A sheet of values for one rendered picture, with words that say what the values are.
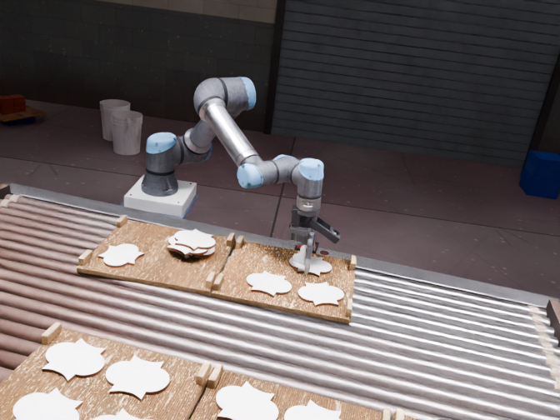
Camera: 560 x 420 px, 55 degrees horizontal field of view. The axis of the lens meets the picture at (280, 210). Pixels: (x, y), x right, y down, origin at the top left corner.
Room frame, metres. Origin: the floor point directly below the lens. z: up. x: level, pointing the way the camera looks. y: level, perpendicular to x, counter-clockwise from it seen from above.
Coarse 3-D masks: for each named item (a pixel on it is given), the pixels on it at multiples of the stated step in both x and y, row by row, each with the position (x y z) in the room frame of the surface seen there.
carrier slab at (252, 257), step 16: (240, 256) 1.54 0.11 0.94; (256, 256) 1.55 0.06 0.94; (272, 256) 1.57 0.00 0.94; (288, 256) 1.58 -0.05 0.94; (320, 256) 1.61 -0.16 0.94; (224, 272) 1.42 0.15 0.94; (240, 272) 1.44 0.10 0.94; (256, 272) 1.45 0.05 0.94; (272, 272) 1.46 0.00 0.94; (288, 272) 1.47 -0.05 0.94; (336, 272) 1.51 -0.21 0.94; (352, 272) 1.52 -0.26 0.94; (224, 288) 1.34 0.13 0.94; (240, 288) 1.35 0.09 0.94; (352, 288) 1.43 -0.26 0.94; (256, 304) 1.29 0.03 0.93; (272, 304) 1.29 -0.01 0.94; (288, 304) 1.30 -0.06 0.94; (304, 304) 1.31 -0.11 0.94; (336, 320) 1.26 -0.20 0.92
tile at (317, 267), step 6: (312, 258) 1.57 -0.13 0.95; (318, 258) 1.57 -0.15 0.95; (294, 264) 1.51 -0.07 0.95; (300, 264) 1.52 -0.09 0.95; (312, 264) 1.53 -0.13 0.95; (318, 264) 1.53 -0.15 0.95; (324, 264) 1.54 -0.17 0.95; (330, 264) 1.54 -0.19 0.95; (300, 270) 1.48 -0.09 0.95; (312, 270) 1.49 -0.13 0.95; (318, 270) 1.49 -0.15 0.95; (324, 270) 1.50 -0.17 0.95; (330, 270) 1.51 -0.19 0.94; (318, 276) 1.47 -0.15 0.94
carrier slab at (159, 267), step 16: (128, 224) 1.66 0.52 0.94; (144, 224) 1.68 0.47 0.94; (112, 240) 1.54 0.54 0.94; (128, 240) 1.55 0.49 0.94; (144, 240) 1.57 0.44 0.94; (160, 240) 1.58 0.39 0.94; (224, 240) 1.64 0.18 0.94; (96, 256) 1.43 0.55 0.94; (144, 256) 1.46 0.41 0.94; (160, 256) 1.48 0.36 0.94; (176, 256) 1.49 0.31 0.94; (224, 256) 1.53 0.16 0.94; (96, 272) 1.34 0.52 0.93; (112, 272) 1.35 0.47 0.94; (128, 272) 1.36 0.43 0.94; (144, 272) 1.37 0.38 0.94; (160, 272) 1.38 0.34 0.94; (176, 272) 1.39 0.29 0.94; (192, 272) 1.40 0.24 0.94; (208, 272) 1.41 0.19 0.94; (176, 288) 1.32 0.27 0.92; (192, 288) 1.32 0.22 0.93; (208, 288) 1.33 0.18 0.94
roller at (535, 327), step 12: (12, 216) 1.68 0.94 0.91; (24, 216) 1.67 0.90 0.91; (36, 216) 1.67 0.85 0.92; (72, 228) 1.63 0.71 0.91; (84, 228) 1.63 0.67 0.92; (96, 228) 1.63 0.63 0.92; (360, 288) 1.46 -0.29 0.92; (372, 288) 1.47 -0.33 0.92; (396, 300) 1.43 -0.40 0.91; (408, 300) 1.43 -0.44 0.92; (420, 300) 1.43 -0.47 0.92; (456, 312) 1.40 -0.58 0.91; (468, 312) 1.40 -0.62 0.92; (480, 312) 1.41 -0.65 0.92; (504, 324) 1.38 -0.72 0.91; (516, 324) 1.37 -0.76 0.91; (528, 324) 1.38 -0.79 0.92; (540, 324) 1.38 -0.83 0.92; (552, 336) 1.35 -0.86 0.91
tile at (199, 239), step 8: (176, 232) 1.55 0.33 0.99; (184, 232) 1.56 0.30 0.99; (192, 232) 1.56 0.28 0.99; (200, 232) 1.57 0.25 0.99; (176, 240) 1.51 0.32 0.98; (184, 240) 1.51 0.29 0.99; (192, 240) 1.51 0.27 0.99; (200, 240) 1.52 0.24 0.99; (208, 240) 1.53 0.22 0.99; (192, 248) 1.46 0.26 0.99; (200, 248) 1.48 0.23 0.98; (208, 248) 1.49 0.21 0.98
